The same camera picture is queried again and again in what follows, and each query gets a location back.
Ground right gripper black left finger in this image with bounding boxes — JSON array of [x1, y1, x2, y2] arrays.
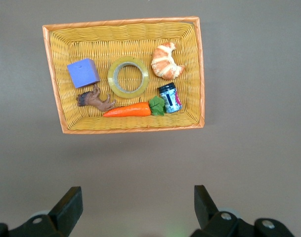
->
[[0, 186, 84, 237]]

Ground toy croissant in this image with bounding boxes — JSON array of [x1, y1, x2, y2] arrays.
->
[[150, 42, 186, 80]]

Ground yellow wicker basket orange rim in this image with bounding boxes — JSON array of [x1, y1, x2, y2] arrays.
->
[[42, 16, 206, 135]]

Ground brown toy lion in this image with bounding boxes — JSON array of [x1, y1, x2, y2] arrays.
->
[[76, 84, 117, 112]]

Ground orange toy carrot green leaves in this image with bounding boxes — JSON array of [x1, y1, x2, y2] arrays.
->
[[102, 95, 166, 118]]

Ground brown table cover mat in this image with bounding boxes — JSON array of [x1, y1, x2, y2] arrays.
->
[[0, 0, 301, 237]]

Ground clear yellowish tape roll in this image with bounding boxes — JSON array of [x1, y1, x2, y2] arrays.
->
[[107, 56, 150, 99]]

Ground purple foam cube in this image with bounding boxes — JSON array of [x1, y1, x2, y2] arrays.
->
[[67, 58, 101, 89]]

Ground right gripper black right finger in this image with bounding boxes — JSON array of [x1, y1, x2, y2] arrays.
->
[[191, 185, 296, 237]]

